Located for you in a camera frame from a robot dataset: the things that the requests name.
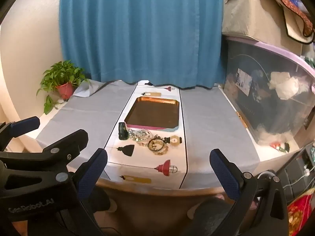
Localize green checked cloth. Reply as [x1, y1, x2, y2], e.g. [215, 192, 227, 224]
[299, 55, 315, 67]

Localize dark bead charm bracelet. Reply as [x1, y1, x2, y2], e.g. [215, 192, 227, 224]
[148, 137, 166, 152]

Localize copper metal tray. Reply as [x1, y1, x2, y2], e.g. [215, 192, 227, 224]
[124, 97, 180, 131]

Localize beige fabric storage box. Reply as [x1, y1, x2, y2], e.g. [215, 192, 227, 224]
[221, 0, 306, 54]

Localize white lamp-print table runner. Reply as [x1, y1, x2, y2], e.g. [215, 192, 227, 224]
[95, 80, 189, 190]

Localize white cable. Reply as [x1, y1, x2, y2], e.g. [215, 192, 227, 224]
[283, 174, 315, 190]

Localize beige slipper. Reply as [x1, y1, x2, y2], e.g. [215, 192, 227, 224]
[108, 197, 118, 212]

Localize potted green plant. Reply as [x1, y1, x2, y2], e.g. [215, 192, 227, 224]
[36, 59, 91, 115]

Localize pink white bead bracelet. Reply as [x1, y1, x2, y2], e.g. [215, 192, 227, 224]
[138, 128, 153, 139]

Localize blue curtain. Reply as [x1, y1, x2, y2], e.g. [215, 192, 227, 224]
[59, 0, 228, 89]

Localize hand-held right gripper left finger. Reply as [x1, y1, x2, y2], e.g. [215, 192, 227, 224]
[58, 148, 109, 236]

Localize person's right leg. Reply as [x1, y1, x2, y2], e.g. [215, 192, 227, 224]
[187, 194, 238, 236]

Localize printed paper card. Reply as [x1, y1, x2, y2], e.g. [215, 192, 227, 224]
[236, 67, 253, 96]

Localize patterned tote bag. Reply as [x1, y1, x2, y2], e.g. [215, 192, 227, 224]
[255, 0, 315, 45]

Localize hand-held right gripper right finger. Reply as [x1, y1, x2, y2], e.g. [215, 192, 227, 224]
[209, 149, 288, 236]

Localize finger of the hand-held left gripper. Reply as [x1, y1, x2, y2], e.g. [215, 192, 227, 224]
[0, 129, 89, 192]
[0, 116, 40, 151]

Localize red patterned blanket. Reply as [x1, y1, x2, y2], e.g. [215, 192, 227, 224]
[287, 192, 315, 236]

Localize crumpled white cloth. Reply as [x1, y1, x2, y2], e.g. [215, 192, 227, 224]
[268, 71, 309, 100]

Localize amber bead bracelet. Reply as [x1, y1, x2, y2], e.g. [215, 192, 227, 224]
[150, 144, 170, 156]

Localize red green packet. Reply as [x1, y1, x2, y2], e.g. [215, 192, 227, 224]
[270, 141, 291, 151]

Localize clear storage bin purple lid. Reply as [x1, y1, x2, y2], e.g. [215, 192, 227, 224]
[220, 36, 315, 145]

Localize green bead bangle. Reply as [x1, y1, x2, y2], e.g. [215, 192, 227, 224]
[127, 128, 141, 140]

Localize black green smart band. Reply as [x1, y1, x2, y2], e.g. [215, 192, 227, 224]
[118, 122, 129, 140]

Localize grey tablecloth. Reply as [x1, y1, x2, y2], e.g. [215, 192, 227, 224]
[36, 80, 261, 181]

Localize black crate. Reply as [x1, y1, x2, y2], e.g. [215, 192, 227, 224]
[278, 143, 315, 202]

